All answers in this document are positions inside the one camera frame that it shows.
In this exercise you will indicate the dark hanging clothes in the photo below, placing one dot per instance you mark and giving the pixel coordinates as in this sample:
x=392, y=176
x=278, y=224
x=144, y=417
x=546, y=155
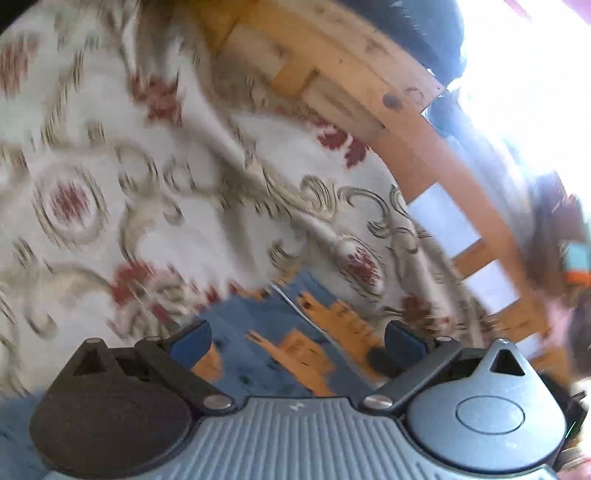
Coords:
x=432, y=31

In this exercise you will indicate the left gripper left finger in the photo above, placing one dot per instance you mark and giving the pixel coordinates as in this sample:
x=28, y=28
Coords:
x=171, y=361

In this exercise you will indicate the blue orange patterned pants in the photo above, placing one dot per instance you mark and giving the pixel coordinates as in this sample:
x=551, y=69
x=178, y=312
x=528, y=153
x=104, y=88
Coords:
x=291, y=338

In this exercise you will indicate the floral cream bedspread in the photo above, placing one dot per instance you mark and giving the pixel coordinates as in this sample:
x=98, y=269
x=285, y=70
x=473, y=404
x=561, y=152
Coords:
x=136, y=172

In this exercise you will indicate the wooden bed frame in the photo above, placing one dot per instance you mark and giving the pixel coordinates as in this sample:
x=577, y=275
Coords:
x=322, y=60

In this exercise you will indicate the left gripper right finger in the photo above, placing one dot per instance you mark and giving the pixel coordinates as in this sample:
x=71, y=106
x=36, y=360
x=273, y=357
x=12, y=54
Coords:
x=422, y=361

